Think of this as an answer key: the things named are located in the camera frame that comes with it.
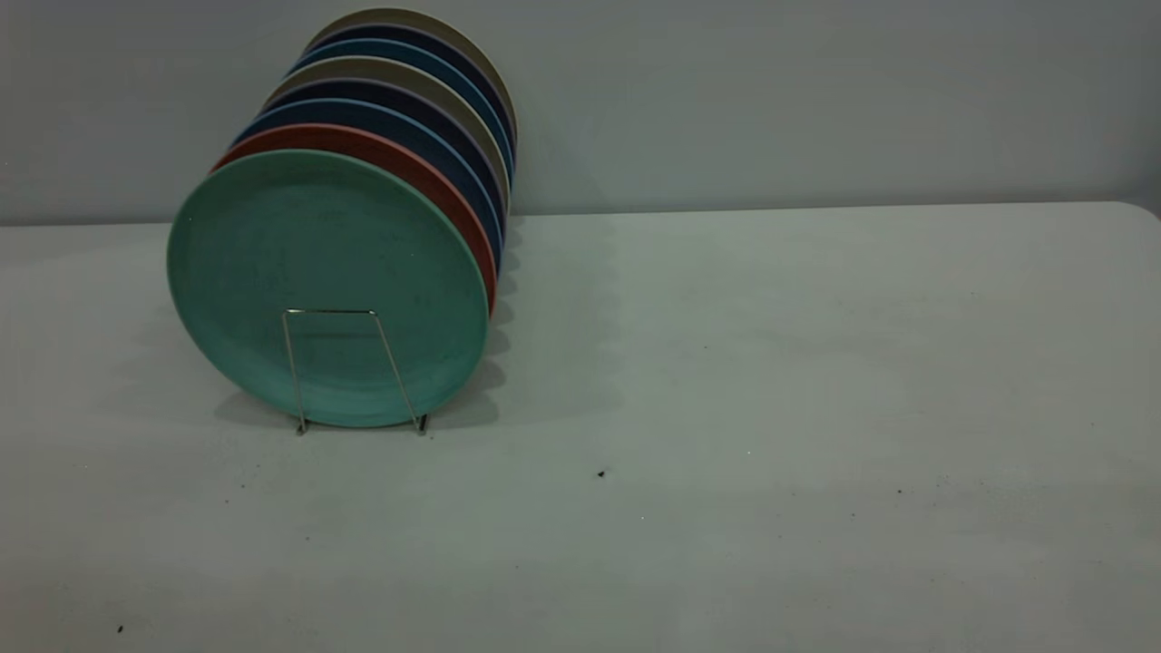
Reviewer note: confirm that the green round plate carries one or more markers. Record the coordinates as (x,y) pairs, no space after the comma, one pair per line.
(326,272)

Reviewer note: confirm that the pink round plate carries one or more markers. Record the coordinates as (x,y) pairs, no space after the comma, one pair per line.
(408,163)

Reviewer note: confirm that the navy plate with light-blue rim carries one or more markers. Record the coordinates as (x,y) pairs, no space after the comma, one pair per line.
(399,122)

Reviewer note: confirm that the dark plate with purple rim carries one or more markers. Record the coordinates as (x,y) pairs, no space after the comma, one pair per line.
(413,101)
(435,39)

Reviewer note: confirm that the teal blue round plate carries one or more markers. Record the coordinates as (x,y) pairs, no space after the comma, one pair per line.
(426,56)

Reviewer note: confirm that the beige round plate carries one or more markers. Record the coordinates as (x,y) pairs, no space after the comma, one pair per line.
(399,69)
(426,18)

